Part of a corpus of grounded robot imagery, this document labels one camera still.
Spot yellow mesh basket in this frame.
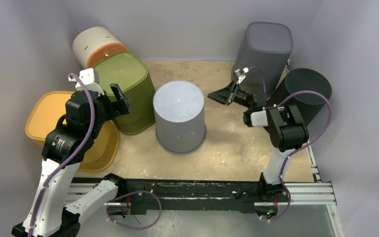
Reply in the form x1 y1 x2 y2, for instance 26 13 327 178
25 91 120 172

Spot green mesh basket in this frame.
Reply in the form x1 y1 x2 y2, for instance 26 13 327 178
93 51 155 135

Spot black ribbed bin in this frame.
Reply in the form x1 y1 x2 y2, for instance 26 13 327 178
266 68 333 126

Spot grey bin with black liner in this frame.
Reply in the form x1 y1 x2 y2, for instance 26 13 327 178
153 80 207 155

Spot grey mesh basket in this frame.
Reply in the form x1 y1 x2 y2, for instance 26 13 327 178
230 22 294 96

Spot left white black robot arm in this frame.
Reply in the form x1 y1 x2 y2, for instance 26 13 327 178
11 83 130 237

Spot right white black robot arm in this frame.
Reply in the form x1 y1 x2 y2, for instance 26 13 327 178
207 82 309 201

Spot white orange cylindrical container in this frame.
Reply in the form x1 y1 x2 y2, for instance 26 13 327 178
72 27 128 69

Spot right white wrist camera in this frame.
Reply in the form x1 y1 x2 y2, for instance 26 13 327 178
234 67 249 84

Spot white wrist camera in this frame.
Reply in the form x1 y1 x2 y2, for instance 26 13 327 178
234 67 249 84
68 68 105 95

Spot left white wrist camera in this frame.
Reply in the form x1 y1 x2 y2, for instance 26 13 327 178
68 68 105 95

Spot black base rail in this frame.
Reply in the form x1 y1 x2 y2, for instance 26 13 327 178
95 178 290 215

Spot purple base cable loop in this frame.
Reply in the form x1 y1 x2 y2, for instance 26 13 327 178
106 190 162 230

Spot aluminium table frame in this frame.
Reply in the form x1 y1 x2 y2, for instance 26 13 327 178
37 60 345 237

